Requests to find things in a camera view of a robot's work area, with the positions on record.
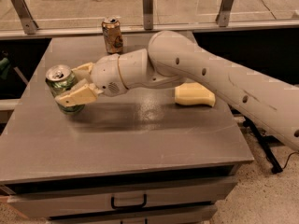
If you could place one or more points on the black metal stand leg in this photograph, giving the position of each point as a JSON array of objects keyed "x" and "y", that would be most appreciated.
[{"x": 276, "y": 168}]

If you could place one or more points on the grey lower drawer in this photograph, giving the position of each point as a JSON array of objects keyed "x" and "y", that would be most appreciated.
[{"x": 175, "y": 215}]

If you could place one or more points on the green object at left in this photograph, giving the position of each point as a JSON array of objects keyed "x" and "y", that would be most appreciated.
[{"x": 4, "y": 67}]

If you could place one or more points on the grey drawer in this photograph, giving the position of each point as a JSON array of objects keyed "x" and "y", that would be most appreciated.
[
  {"x": 175, "y": 215},
  {"x": 97, "y": 200}
]

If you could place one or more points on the right metal railing bracket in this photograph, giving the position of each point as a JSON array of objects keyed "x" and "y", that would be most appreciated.
[{"x": 223, "y": 16}]

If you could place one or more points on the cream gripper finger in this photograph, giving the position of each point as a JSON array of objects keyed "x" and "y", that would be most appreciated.
[
  {"x": 83, "y": 71},
  {"x": 82, "y": 93}
]

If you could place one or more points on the yellow sponge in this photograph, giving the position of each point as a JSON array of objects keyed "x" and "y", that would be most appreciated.
[{"x": 194, "y": 94}]

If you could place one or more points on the grey upper drawer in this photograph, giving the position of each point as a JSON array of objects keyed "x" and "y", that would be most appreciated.
[{"x": 97, "y": 200}]

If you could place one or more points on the horizontal metal railing bar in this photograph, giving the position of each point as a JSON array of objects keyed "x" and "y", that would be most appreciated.
[{"x": 193, "y": 27}]

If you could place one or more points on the middle metal railing bracket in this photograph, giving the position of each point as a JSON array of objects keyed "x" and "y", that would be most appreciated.
[{"x": 147, "y": 14}]

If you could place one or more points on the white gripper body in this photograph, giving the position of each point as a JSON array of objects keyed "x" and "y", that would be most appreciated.
[{"x": 106, "y": 75}]

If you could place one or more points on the orange-brown soda can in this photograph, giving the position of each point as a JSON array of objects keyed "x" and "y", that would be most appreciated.
[{"x": 111, "y": 29}]

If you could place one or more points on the metal railing bracket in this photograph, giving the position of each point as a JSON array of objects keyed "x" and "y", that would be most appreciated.
[
  {"x": 147, "y": 14},
  {"x": 28, "y": 24},
  {"x": 223, "y": 16}
]

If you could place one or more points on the black drawer handle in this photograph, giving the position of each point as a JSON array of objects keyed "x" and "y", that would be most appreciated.
[{"x": 121, "y": 202}]

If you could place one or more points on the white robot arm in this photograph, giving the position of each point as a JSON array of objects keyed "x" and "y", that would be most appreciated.
[{"x": 169, "y": 59}]

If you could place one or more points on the left metal railing bracket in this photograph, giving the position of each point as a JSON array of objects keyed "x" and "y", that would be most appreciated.
[{"x": 28, "y": 24}]

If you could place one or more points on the green soda can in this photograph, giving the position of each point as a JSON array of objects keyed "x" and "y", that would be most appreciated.
[{"x": 60, "y": 78}]

